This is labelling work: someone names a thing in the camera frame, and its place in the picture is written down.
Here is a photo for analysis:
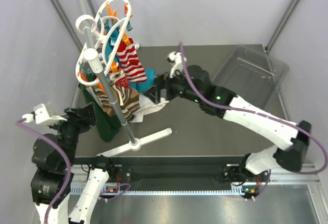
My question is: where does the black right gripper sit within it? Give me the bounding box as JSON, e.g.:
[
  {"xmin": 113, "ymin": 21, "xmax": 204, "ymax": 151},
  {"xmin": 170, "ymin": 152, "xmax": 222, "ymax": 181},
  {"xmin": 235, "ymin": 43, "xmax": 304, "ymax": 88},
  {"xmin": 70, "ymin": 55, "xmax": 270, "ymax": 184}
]
[{"xmin": 145, "ymin": 66, "xmax": 202, "ymax": 105}]

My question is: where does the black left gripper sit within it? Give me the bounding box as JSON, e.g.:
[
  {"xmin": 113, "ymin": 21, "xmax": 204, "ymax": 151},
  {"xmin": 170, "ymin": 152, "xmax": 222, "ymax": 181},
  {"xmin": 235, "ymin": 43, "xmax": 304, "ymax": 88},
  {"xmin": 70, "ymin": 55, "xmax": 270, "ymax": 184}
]
[{"xmin": 48, "ymin": 101, "xmax": 97, "ymax": 165}]

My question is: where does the brown striped sock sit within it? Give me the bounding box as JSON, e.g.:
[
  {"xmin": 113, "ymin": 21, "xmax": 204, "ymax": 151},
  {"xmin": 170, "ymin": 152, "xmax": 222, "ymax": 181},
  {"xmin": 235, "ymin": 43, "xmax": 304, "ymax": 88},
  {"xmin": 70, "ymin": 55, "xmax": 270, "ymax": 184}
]
[
  {"xmin": 93, "ymin": 86, "xmax": 116, "ymax": 116},
  {"xmin": 111, "ymin": 85, "xmax": 140, "ymax": 120}
]

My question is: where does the red white striped sock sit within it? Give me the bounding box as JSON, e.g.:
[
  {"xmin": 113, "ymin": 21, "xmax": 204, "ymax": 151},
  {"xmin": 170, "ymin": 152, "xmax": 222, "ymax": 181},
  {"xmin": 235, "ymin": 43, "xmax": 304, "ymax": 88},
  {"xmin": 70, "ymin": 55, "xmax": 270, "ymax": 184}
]
[{"xmin": 116, "ymin": 38, "xmax": 147, "ymax": 83}]

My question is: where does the orange clothes peg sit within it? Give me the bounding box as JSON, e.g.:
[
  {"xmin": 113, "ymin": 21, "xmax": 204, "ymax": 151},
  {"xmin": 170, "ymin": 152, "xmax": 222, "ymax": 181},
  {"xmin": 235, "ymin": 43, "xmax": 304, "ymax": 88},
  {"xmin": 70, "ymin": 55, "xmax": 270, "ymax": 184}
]
[{"xmin": 122, "ymin": 33, "xmax": 131, "ymax": 46}]

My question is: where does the teal blue cloth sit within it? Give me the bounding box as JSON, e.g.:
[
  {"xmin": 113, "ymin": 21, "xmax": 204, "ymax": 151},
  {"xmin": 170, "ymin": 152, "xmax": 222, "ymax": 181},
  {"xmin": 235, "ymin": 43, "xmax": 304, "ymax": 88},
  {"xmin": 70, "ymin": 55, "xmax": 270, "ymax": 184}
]
[{"xmin": 105, "ymin": 26, "xmax": 155, "ymax": 93}]

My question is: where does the white round clip hanger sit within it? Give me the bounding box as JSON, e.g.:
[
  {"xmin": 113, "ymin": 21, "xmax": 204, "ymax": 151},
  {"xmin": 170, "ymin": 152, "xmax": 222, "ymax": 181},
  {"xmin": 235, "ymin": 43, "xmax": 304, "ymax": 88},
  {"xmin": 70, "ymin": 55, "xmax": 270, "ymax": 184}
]
[{"xmin": 75, "ymin": 0, "xmax": 132, "ymax": 83}]

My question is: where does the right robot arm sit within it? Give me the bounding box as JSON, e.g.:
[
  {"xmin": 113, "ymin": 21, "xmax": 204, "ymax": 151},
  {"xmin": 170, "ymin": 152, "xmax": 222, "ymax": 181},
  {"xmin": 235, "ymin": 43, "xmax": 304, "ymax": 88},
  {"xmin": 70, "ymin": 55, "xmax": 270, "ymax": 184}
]
[{"xmin": 146, "ymin": 65, "xmax": 312, "ymax": 181}]

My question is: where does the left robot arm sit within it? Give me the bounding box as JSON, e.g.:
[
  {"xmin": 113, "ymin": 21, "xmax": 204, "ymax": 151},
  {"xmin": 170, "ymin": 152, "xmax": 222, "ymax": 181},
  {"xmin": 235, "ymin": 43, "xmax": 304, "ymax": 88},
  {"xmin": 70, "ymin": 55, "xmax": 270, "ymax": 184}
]
[{"xmin": 31, "ymin": 104, "xmax": 117, "ymax": 223}]

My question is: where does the dark green cloth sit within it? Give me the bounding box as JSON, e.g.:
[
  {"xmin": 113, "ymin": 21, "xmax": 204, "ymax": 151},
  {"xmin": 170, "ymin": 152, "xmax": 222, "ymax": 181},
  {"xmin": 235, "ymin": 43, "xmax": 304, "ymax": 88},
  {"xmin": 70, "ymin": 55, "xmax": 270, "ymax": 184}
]
[{"xmin": 78, "ymin": 84, "xmax": 121, "ymax": 142}]

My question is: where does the white cloth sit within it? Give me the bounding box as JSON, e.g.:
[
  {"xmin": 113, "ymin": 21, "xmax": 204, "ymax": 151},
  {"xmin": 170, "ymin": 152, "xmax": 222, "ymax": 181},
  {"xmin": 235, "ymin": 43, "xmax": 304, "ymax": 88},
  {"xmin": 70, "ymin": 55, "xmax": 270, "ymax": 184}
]
[{"xmin": 130, "ymin": 94, "xmax": 168, "ymax": 123}]

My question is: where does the near white stand foot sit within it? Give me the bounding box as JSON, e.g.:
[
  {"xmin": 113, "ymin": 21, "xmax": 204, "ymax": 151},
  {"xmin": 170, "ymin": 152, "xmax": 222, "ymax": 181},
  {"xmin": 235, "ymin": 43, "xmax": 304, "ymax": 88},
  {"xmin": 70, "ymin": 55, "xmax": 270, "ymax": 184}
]
[{"xmin": 97, "ymin": 128, "xmax": 172, "ymax": 157}]

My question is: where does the teal green clothes peg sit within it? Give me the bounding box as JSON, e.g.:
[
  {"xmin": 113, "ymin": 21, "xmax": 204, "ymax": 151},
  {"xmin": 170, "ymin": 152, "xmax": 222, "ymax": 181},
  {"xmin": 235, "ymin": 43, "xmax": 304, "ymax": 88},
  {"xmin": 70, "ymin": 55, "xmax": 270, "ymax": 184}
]
[{"xmin": 126, "ymin": 14, "xmax": 133, "ymax": 32}]

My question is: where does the near grey stand pole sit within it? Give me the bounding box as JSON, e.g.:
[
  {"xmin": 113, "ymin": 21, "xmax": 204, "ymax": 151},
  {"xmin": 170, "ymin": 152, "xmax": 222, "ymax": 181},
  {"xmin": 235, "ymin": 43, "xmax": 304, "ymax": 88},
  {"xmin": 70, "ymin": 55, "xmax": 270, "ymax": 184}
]
[{"xmin": 76, "ymin": 14, "xmax": 135, "ymax": 143}]

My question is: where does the clear plastic bin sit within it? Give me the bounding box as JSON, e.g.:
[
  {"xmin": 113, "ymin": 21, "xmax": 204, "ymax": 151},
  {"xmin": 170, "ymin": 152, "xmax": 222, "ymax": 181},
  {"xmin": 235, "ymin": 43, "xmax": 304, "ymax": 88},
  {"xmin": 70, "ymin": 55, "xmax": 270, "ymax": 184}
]
[{"xmin": 211, "ymin": 45, "xmax": 289, "ymax": 110}]

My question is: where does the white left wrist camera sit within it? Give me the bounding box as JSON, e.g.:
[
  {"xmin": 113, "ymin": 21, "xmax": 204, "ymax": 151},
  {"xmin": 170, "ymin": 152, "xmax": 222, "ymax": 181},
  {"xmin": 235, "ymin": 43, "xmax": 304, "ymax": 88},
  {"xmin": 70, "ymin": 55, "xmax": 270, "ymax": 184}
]
[{"xmin": 22, "ymin": 104, "xmax": 67, "ymax": 126}]

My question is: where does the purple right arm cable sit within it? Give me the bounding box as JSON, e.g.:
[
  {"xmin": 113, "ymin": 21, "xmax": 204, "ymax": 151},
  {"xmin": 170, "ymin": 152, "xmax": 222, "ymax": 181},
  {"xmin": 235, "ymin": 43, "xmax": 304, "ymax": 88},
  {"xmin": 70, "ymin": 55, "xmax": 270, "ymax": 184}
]
[{"xmin": 177, "ymin": 41, "xmax": 328, "ymax": 201}]

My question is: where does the aluminium frame rail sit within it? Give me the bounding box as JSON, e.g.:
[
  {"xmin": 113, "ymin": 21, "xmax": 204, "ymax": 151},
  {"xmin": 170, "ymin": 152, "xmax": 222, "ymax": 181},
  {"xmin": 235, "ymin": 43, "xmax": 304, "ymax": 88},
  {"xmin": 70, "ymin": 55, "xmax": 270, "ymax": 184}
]
[{"xmin": 71, "ymin": 164, "xmax": 320, "ymax": 197}]

